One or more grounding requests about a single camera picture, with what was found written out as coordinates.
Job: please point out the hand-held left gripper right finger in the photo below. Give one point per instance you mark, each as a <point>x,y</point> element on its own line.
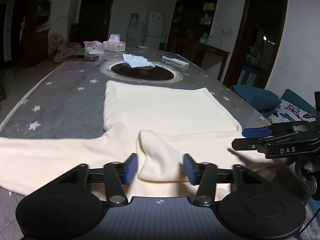
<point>190,170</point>

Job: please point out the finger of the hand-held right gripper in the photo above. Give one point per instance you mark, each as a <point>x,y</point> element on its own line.
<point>255,132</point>
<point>247,145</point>

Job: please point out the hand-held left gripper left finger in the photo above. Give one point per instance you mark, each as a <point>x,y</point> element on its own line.
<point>131,168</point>

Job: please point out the cream sweatshirt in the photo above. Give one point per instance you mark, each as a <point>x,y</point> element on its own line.
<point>162,110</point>

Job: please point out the person's right hand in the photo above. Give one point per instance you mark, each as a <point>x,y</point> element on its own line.
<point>307,172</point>

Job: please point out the blue cushion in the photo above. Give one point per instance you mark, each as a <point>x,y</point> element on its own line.
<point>255,97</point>

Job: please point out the butterfly print cushion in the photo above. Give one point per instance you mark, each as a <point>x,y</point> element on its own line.
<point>287,111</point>

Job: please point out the blue upholstered seat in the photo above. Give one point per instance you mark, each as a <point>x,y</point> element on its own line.
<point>297,100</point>

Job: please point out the blue plastic stool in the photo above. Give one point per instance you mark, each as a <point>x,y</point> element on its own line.
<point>250,75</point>

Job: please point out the dark wooden sideboard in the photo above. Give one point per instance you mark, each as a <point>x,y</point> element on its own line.
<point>207,52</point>

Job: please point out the round black induction cooker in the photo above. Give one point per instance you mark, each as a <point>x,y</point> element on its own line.
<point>140,73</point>

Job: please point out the grey star-print table cover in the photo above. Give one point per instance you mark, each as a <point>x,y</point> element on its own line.
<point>62,97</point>

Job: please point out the teal glass jar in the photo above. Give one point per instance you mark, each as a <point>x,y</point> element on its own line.
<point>204,38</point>

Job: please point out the white remote control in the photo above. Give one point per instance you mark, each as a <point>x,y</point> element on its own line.
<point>175,60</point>

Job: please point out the white crumpled tissue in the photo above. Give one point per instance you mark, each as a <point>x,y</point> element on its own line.
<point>136,60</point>

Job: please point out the black smartphone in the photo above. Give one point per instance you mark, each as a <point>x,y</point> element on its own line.
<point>85,58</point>

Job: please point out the white tissue box pink print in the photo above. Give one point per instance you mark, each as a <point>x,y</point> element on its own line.
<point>115,46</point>

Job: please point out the built-in wooden shelf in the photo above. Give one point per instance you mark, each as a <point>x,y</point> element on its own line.
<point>192,17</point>

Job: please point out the white water dispenser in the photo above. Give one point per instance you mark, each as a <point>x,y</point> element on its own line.
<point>133,36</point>

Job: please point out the pink polka-dot play tent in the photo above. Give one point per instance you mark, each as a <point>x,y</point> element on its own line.
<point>60,50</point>

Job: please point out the white refrigerator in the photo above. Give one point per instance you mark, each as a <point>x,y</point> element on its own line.
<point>155,27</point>

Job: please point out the blue water bottle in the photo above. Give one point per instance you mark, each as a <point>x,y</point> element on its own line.
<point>133,19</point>

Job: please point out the dark wooden door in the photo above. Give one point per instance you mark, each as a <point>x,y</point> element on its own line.
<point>96,17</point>

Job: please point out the dark wooden bookshelf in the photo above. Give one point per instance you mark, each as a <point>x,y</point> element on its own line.
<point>37,42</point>

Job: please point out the brown wooden door frame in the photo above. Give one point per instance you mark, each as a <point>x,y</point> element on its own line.
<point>240,42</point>

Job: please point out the white wall socket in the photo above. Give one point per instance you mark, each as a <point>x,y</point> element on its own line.
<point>226,31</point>

